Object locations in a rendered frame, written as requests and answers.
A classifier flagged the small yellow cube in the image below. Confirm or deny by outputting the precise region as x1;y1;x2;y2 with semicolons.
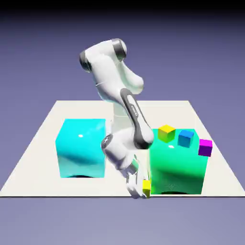
142;179;152;199
157;124;176;144

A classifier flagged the small magenta cube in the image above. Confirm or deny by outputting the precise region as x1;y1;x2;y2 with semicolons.
198;139;213;157

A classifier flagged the large green box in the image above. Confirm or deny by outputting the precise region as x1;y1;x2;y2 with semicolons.
149;128;209;195

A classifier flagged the small blue cube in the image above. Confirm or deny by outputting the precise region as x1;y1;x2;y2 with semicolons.
177;130;195;148

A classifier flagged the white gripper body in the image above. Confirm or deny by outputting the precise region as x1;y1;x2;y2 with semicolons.
125;167;152;200

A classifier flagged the large cyan box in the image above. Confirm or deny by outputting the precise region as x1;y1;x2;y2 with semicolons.
55;118;107;179

